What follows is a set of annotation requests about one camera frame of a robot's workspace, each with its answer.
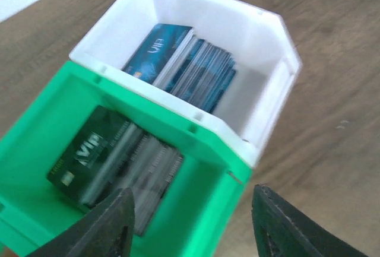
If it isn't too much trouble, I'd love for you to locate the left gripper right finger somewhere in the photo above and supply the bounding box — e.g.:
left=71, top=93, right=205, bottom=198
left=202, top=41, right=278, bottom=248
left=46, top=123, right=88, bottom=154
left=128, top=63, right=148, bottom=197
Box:
left=252, top=184, right=365, bottom=256

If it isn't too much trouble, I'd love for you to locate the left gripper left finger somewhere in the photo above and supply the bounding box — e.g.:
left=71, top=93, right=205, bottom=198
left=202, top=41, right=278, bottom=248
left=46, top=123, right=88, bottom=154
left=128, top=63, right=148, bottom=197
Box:
left=29, top=188, right=135, bottom=256

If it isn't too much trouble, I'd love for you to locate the black card stack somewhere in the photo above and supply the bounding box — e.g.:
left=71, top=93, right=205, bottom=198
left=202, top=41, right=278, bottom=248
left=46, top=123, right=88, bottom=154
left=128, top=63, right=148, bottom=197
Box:
left=47, top=106, right=184, bottom=237

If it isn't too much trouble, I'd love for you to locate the blue card stack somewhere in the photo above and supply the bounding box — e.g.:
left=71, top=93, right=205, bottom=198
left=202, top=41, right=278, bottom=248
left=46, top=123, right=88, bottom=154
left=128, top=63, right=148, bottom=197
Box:
left=122, top=23, right=237, bottom=113

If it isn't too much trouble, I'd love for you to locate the middle green bin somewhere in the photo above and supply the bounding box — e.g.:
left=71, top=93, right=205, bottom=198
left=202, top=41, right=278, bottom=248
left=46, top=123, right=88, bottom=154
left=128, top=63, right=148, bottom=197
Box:
left=1, top=62, right=251, bottom=256

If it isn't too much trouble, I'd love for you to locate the white bin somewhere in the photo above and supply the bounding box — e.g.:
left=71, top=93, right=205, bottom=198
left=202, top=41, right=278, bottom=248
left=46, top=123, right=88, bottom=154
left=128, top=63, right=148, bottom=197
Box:
left=69, top=0, right=302, bottom=167

